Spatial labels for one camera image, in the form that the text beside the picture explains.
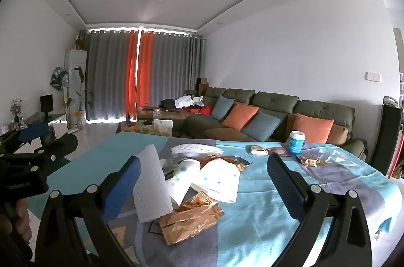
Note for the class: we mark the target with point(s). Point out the green sofa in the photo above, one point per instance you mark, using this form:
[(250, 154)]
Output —
[(274, 101)]

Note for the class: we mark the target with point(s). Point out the black garment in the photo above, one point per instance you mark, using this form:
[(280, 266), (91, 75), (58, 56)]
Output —
[(167, 103)]

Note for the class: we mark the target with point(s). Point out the glass jar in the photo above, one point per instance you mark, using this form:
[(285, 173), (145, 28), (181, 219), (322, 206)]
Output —
[(156, 117)]

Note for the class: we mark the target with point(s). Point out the white TV cabinet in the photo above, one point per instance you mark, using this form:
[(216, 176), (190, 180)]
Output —
[(60, 122)]

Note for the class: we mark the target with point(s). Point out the white wall switch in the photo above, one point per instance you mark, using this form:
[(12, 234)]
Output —
[(373, 76)]

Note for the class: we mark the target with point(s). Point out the tall green houseplant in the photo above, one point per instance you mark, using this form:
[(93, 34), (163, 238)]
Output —
[(79, 103)]

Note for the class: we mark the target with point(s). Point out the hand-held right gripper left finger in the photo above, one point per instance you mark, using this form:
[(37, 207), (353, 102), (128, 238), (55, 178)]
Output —
[(124, 186)]

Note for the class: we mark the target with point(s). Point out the grey and orange curtain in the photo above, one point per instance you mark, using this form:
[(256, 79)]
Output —
[(107, 77), (170, 71)]

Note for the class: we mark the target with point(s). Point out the white polka-dot bag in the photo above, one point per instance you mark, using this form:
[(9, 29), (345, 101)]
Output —
[(217, 185)]

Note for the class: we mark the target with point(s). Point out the orange cushion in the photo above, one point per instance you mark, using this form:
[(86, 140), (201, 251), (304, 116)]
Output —
[(314, 128), (240, 117)]

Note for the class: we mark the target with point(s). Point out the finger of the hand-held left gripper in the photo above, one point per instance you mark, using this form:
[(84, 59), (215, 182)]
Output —
[(63, 145), (33, 132)]

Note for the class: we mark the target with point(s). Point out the blue patterned table cloth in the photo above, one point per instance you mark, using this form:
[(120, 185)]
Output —
[(258, 222)]

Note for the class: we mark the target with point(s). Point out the white paper sheet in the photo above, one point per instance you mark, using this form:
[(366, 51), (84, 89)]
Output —
[(180, 191)]

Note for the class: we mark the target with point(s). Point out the cluttered coffee table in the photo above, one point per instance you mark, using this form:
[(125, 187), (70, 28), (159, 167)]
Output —
[(142, 118)]

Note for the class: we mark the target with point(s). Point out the grey flat device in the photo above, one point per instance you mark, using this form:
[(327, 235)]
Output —
[(33, 120)]

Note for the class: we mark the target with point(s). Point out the person's left hand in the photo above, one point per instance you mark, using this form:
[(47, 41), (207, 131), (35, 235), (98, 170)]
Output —
[(22, 219)]

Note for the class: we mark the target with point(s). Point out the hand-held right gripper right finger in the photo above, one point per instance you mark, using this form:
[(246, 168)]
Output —
[(284, 188)]

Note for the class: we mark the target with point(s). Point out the blue paper cup white lid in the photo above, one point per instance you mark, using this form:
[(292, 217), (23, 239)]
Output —
[(295, 144)]

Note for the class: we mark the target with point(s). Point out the black monitor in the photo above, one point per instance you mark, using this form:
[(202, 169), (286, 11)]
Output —
[(46, 103)]

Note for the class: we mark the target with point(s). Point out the red container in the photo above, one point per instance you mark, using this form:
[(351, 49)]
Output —
[(397, 156)]

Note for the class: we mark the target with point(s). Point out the fan with patterned cover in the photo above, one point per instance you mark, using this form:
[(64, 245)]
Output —
[(59, 77)]

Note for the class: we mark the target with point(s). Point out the small gold snack wrapper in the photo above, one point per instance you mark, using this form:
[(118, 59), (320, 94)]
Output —
[(197, 202)]

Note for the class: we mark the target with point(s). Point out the crumpled gold wrapper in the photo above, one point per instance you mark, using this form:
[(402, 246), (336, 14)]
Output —
[(311, 161)]

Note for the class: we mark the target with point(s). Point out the blue cushion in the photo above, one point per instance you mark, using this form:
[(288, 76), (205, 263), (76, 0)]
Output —
[(222, 107), (260, 126)]

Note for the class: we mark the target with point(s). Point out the red cloth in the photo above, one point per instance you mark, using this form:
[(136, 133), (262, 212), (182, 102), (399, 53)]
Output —
[(198, 111)]

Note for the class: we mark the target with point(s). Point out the white paper bag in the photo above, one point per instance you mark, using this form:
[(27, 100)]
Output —
[(163, 128)]

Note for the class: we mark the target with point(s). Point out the cardboard box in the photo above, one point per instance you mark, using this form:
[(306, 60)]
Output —
[(202, 85)]

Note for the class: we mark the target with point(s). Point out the large brown gold snack wrapper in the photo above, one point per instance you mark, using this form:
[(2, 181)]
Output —
[(189, 222)]

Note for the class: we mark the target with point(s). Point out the brown cushion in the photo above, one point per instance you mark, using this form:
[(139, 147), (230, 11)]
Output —
[(341, 135)]

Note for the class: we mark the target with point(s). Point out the dark red packet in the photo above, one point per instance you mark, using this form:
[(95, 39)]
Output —
[(279, 152)]

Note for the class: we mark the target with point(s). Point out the white brown snack packet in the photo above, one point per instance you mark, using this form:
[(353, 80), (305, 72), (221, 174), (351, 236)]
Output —
[(258, 149)]

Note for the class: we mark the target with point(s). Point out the dried flower vase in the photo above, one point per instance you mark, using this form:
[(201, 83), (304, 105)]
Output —
[(15, 109)]

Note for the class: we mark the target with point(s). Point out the white foam net sleeve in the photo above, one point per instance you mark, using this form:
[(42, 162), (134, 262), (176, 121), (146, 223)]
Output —
[(195, 151), (151, 185)]

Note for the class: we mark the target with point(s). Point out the white shelf unit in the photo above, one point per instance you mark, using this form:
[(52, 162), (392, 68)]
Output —
[(399, 65)]

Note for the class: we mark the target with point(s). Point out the white cloth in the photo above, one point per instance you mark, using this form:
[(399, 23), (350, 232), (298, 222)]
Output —
[(186, 101)]

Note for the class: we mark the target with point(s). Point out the white rounded packet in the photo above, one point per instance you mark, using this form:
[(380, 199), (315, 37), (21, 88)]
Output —
[(188, 170)]

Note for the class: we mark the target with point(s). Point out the white standing air conditioner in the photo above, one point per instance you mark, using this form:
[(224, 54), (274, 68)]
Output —
[(75, 60)]

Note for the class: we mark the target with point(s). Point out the small potted plant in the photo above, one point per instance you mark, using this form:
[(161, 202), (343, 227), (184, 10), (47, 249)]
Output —
[(80, 43)]

